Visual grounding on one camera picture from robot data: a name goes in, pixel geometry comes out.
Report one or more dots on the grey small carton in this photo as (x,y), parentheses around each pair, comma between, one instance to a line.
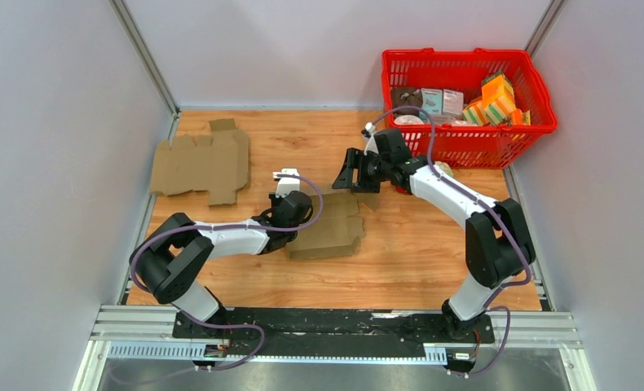
(453,103)

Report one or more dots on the orange green striped sponge stack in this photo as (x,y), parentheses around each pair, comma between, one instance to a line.
(496,105)

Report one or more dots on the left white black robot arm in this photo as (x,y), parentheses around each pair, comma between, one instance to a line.
(170,260)

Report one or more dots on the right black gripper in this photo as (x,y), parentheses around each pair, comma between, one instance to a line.
(355,158)

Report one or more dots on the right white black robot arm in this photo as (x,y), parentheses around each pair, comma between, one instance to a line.
(498,244)

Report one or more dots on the green toy cabbage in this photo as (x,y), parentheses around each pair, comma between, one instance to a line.
(446,168)

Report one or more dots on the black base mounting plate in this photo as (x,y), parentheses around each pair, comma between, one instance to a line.
(335,333)

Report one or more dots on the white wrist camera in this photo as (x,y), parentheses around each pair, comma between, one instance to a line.
(368,133)
(287,181)

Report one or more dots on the aluminium frame rail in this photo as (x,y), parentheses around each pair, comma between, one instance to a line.
(158,348)

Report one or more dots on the white round lid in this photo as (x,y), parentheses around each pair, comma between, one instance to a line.
(408,120)

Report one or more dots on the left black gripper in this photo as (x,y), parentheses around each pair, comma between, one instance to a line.
(275,200)

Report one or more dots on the brown round toy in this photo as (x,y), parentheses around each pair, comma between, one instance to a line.
(406,96)

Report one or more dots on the brown cardboard paper box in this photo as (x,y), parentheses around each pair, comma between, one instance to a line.
(339,229)

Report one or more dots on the red plastic shopping basket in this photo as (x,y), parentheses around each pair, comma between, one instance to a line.
(457,142)

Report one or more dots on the flat unfolded cardboard sheet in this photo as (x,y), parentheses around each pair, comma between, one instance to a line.
(217,163)

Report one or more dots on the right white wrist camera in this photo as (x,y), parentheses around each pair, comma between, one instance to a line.
(368,133)

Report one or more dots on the red toy pepper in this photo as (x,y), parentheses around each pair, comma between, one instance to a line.
(400,189)

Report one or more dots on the teal small carton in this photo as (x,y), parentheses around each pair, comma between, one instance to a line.
(432,101)

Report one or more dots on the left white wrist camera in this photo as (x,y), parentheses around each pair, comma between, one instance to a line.
(287,181)

